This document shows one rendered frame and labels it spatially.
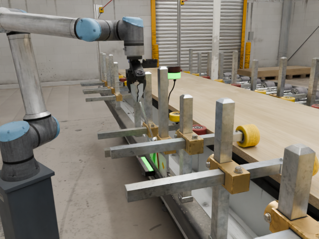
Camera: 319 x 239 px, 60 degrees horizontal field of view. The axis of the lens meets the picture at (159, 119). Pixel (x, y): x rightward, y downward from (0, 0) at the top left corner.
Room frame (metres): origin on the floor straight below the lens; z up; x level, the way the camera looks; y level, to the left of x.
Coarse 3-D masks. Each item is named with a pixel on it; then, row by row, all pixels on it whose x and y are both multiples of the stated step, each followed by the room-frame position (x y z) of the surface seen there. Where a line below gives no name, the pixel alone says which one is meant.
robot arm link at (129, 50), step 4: (124, 48) 1.28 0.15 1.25; (128, 48) 1.26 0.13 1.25; (132, 48) 1.25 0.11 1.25; (136, 48) 1.26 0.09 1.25; (140, 48) 1.27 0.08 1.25; (124, 52) 1.29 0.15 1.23; (128, 52) 1.26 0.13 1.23; (132, 52) 1.25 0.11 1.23; (136, 52) 1.26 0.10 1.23; (140, 52) 1.26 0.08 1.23
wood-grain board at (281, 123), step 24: (120, 72) 3.41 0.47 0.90; (168, 96) 1.88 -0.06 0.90; (192, 96) 1.87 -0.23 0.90; (216, 96) 1.85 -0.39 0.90; (240, 96) 1.84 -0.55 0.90; (264, 96) 1.82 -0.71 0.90; (240, 120) 1.27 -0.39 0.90; (264, 120) 1.26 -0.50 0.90; (288, 120) 1.26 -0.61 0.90; (312, 120) 1.25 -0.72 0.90; (264, 144) 0.96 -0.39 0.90; (288, 144) 0.96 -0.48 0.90; (312, 144) 0.95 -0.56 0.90; (312, 192) 0.63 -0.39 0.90
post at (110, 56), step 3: (111, 57) 2.57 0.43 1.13; (111, 60) 2.57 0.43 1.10; (111, 63) 2.57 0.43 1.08; (111, 66) 2.57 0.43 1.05; (111, 69) 2.57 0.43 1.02; (111, 72) 2.57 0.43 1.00; (111, 75) 2.57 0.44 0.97; (111, 78) 2.57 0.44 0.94; (111, 81) 2.57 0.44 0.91; (111, 84) 2.57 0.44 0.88; (111, 93) 2.60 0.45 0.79
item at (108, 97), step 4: (104, 96) 2.28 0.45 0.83; (108, 96) 2.28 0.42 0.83; (112, 96) 2.28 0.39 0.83; (124, 96) 2.32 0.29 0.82; (128, 96) 2.33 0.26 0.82; (88, 100) 2.23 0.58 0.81; (92, 100) 2.24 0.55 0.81; (96, 100) 2.25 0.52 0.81; (100, 100) 2.25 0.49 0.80; (104, 100) 2.26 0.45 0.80
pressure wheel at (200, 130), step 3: (195, 126) 1.18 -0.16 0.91; (198, 126) 1.16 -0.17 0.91; (201, 126) 1.18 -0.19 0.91; (204, 126) 1.17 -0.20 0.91; (195, 129) 1.13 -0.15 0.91; (198, 129) 1.13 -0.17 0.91; (201, 129) 1.13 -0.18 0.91; (204, 129) 1.13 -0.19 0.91; (195, 132) 1.13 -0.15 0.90; (198, 132) 1.13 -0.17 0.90; (201, 132) 1.13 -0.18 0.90; (204, 132) 1.13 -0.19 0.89; (198, 135) 1.12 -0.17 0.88
